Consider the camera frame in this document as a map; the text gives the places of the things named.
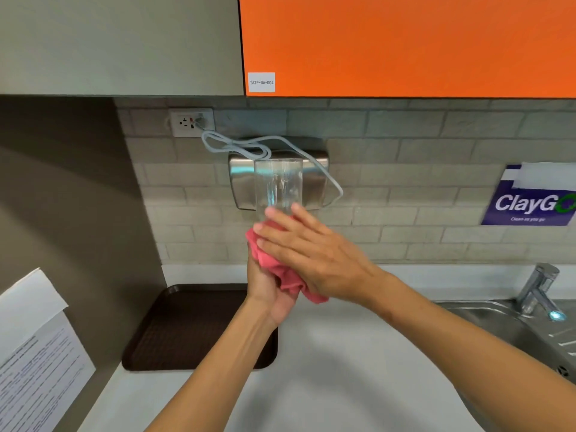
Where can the chrome faucet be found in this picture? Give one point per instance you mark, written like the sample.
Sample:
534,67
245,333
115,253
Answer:
537,290

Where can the blue wall sign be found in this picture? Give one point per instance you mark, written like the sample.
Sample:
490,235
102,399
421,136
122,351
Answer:
526,197

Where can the person's right fingers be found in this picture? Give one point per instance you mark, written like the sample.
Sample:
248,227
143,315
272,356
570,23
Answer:
288,229

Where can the white wall socket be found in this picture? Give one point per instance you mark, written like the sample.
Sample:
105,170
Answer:
184,122

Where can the stainless steel sink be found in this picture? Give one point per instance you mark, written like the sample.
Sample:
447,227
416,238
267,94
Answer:
508,328

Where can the dark brown tray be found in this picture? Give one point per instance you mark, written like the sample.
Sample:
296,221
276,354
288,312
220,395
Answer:
189,328

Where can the printed paper notice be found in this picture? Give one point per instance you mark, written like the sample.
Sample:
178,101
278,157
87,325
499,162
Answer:
36,355

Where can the stainless steel hand dryer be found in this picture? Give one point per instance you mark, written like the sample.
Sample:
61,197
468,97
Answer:
315,179

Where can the person's right forearm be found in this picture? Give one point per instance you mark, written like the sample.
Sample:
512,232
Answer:
472,355

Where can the person's left hand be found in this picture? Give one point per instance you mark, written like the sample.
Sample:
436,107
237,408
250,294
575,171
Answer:
265,292

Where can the person's right hand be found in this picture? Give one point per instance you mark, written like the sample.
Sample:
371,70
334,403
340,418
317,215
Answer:
315,256

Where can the clear drinking glass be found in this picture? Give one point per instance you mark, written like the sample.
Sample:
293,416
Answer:
278,186

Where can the person's left forearm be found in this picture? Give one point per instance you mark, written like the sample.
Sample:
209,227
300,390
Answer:
216,377

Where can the pink cleaning cloth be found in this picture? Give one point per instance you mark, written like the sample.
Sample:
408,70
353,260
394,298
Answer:
283,269

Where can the white label sticker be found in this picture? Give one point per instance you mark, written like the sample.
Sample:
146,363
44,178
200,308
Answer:
261,82

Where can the grey cabinet door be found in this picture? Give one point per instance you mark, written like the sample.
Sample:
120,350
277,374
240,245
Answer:
117,44

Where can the orange cabinet door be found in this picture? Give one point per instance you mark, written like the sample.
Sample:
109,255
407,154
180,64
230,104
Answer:
405,44

